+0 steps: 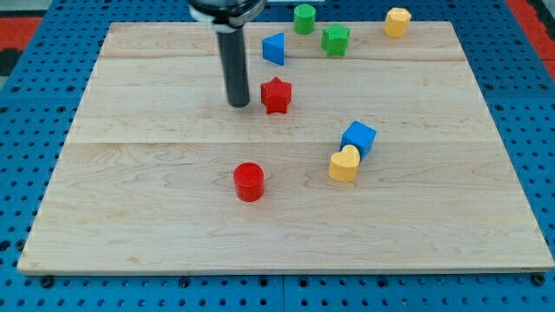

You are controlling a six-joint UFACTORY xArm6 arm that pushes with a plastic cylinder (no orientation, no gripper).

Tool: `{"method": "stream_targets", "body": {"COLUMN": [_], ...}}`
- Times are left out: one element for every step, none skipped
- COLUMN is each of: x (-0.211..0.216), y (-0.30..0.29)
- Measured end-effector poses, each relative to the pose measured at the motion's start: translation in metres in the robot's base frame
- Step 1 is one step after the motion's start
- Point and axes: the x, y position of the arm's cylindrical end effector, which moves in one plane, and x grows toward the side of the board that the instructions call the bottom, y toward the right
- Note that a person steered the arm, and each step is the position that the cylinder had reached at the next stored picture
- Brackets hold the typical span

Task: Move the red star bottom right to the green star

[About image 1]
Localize blue cube block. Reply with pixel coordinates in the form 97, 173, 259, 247
339, 120, 377, 160

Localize red cylinder block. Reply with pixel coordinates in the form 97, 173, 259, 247
233, 162, 264, 202

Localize green star block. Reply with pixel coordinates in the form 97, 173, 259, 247
321, 23, 351, 57

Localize red star block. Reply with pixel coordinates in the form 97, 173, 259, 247
260, 77, 292, 114

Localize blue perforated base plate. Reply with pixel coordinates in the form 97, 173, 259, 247
1, 1, 554, 311

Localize green cylinder block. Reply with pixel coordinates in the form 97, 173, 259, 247
293, 4, 316, 35

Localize yellow heart block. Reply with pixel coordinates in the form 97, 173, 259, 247
328, 145, 360, 182

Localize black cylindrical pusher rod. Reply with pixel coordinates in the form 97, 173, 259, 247
217, 28, 251, 107

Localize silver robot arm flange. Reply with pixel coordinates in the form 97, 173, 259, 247
187, 0, 267, 33

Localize light wooden board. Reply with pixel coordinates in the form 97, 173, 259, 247
17, 22, 554, 276

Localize blue triangle block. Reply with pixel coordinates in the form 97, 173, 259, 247
262, 33, 285, 66

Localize yellow hexagon block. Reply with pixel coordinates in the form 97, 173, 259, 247
383, 7, 412, 38

